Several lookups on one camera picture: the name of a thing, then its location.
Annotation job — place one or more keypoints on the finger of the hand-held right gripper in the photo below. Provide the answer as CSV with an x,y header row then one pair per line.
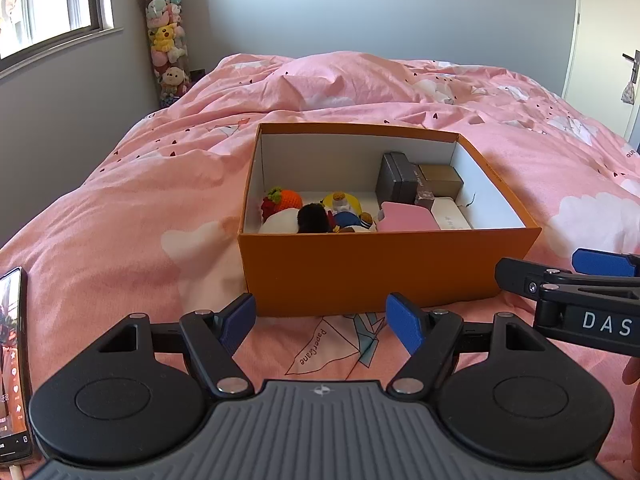
x,y
605,263
520,275

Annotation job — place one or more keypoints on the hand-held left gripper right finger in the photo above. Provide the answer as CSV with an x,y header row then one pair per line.
x,y
405,325

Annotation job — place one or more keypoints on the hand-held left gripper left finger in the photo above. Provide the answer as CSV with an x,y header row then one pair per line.
x,y
237,320

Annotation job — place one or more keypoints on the orange cardboard box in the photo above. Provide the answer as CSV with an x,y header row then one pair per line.
x,y
375,270

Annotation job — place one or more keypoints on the cream gift box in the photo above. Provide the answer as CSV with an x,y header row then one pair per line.
x,y
450,215

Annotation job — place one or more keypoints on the white plush toy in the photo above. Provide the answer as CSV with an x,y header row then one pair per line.
x,y
280,222

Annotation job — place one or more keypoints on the red crochet toy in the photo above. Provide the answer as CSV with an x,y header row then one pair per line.
x,y
267,206

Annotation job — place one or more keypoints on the small cartoon figurine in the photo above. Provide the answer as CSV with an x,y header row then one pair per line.
x,y
347,220

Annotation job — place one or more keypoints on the small brown cardboard box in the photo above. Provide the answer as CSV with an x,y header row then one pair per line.
x,y
442,180

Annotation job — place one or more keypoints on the orange crochet toy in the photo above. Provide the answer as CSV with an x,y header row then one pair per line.
x,y
289,200

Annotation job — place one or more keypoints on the yellow plastic toy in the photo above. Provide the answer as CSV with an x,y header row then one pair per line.
x,y
356,203

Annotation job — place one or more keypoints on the dark grey box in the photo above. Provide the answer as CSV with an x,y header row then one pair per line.
x,y
392,180

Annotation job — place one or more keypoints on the person's right hand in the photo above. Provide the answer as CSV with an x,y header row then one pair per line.
x,y
634,375

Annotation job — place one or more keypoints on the pink printed duvet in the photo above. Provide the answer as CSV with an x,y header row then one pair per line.
x,y
150,185

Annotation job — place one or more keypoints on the small hanging bag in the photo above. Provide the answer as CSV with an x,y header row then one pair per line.
x,y
628,94

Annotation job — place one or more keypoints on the black smartphone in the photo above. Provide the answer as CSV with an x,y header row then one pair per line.
x,y
12,360

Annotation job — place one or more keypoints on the white door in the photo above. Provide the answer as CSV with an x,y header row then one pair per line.
x,y
600,35

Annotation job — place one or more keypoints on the clear tube of plush toys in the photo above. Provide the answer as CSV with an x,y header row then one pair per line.
x,y
165,35

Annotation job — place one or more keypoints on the window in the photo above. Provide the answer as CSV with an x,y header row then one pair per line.
x,y
45,0

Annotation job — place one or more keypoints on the dark wall socket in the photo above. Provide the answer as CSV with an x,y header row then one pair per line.
x,y
198,74

